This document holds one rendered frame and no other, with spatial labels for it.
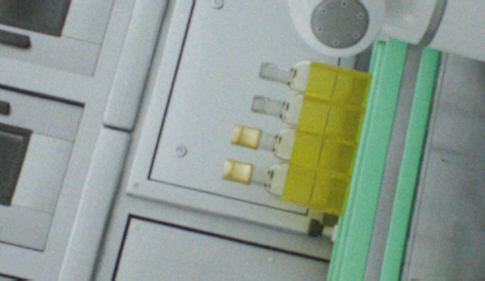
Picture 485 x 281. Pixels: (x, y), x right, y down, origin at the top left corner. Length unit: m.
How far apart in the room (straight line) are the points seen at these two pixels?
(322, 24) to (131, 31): 0.80
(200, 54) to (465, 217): 0.58
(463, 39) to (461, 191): 0.38
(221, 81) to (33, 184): 0.37
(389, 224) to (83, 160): 0.57
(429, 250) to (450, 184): 0.10
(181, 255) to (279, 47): 0.41
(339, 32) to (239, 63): 0.74
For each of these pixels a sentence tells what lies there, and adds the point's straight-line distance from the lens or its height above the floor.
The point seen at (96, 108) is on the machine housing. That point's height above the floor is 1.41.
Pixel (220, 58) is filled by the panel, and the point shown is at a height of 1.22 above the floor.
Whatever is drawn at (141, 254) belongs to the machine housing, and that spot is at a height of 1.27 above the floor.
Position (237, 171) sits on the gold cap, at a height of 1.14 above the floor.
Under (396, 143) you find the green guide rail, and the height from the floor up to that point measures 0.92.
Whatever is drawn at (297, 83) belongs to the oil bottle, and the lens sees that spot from 1.52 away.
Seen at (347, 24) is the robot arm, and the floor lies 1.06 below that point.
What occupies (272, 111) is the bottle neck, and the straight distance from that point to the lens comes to 1.51.
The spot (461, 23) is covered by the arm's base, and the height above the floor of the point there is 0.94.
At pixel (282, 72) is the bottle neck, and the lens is 1.53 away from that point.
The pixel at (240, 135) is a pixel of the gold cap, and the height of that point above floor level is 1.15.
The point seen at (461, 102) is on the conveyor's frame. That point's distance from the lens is 1.41.
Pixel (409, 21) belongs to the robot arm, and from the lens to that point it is 1.04.
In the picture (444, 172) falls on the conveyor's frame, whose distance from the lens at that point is 1.38.
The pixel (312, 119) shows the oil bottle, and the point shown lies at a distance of 1.50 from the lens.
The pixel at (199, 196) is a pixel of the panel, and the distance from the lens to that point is 1.61.
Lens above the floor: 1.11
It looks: 1 degrees up
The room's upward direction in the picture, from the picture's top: 77 degrees counter-clockwise
